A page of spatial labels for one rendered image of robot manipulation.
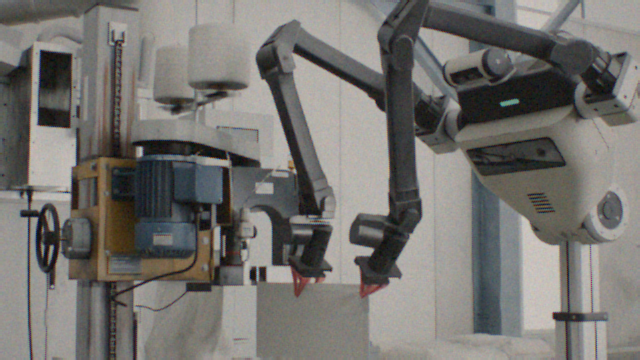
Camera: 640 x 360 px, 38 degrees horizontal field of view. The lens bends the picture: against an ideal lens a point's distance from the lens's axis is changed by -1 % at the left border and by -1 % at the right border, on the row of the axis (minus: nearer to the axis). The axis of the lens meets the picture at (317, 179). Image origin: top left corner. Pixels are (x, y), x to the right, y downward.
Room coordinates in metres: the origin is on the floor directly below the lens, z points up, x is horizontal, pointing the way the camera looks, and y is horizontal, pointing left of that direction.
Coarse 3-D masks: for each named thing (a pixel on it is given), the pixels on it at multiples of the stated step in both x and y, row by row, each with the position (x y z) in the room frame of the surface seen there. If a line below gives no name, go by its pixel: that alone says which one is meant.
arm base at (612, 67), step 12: (600, 48) 1.93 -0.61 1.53; (600, 60) 1.92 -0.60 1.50; (612, 60) 1.93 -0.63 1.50; (624, 60) 1.95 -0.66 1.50; (588, 72) 1.94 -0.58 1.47; (600, 72) 1.93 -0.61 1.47; (612, 72) 1.93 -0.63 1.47; (624, 72) 1.95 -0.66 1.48; (588, 84) 1.96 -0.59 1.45; (600, 84) 1.94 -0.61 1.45; (612, 84) 1.94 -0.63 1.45; (588, 96) 2.00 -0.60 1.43; (600, 96) 1.95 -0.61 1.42; (612, 96) 1.93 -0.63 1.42
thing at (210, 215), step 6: (204, 204) 2.31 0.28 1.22; (210, 204) 2.28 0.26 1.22; (204, 210) 2.31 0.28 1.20; (210, 210) 2.28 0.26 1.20; (192, 216) 2.28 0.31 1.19; (204, 216) 2.27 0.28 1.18; (210, 216) 2.28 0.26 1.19; (192, 222) 2.37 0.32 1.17; (204, 222) 2.31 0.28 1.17; (210, 222) 2.28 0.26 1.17; (198, 228) 2.33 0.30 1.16; (204, 228) 2.31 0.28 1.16; (210, 228) 2.28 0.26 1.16
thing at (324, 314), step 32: (256, 288) 2.53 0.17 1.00; (288, 288) 2.39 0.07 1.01; (320, 288) 2.27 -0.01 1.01; (352, 288) 2.18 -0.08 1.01; (256, 320) 2.53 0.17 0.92; (288, 320) 2.39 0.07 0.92; (320, 320) 2.27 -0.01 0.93; (352, 320) 2.18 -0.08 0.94; (256, 352) 2.53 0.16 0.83; (288, 352) 2.39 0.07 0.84; (320, 352) 2.27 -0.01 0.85; (352, 352) 2.18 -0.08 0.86
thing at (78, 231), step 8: (64, 224) 2.40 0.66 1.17; (72, 224) 2.34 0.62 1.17; (80, 224) 2.35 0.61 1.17; (88, 224) 2.37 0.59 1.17; (64, 232) 2.40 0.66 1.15; (72, 232) 2.34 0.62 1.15; (80, 232) 2.34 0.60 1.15; (88, 232) 2.35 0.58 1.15; (72, 240) 2.34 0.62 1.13; (80, 240) 2.34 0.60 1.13; (88, 240) 2.35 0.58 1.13; (64, 248) 2.40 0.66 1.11; (72, 248) 2.34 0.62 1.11; (80, 248) 2.35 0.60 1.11; (88, 248) 2.36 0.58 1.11; (72, 256) 2.36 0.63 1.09; (80, 256) 2.37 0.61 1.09
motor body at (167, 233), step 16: (144, 160) 2.23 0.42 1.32; (160, 160) 2.21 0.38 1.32; (176, 160) 2.22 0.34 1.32; (192, 160) 2.26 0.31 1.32; (144, 176) 2.23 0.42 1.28; (160, 176) 2.22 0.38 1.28; (144, 192) 2.23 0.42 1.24; (160, 192) 2.22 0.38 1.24; (144, 208) 2.23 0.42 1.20; (160, 208) 2.22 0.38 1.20; (176, 208) 2.23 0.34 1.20; (144, 224) 2.22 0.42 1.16; (160, 224) 2.21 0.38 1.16; (176, 224) 2.22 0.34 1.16; (192, 224) 2.26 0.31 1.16; (144, 240) 2.22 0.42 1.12; (160, 240) 2.21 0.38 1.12; (176, 240) 2.22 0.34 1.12; (192, 240) 2.26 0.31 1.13; (144, 256) 2.24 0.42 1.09; (160, 256) 2.22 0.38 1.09; (176, 256) 2.24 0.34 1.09
